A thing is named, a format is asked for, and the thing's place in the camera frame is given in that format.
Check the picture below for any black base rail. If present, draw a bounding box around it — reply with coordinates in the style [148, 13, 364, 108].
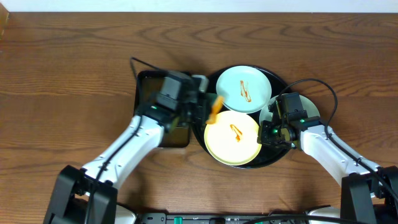
[133, 212, 343, 224]

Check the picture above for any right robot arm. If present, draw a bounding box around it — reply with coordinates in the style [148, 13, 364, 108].
[257, 102, 397, 223]

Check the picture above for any yellow plate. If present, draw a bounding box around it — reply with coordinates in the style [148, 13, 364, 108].
[204, 111, 261, 166]

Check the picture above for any light blue plate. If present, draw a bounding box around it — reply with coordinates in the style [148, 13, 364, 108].
[216, 65, 272, 114]

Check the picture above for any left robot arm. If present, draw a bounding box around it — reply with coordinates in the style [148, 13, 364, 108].
[44, 71, 209, 224]

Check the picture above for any yellow green scrub sponge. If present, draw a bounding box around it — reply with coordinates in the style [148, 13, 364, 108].
[206, 95, 224, 124]

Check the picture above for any pale green plate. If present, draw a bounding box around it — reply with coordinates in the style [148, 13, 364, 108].
[258, 95, 320, 124]

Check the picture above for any black rectangular water tray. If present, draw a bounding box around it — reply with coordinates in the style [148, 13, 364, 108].
[137, 70, 190, 148]

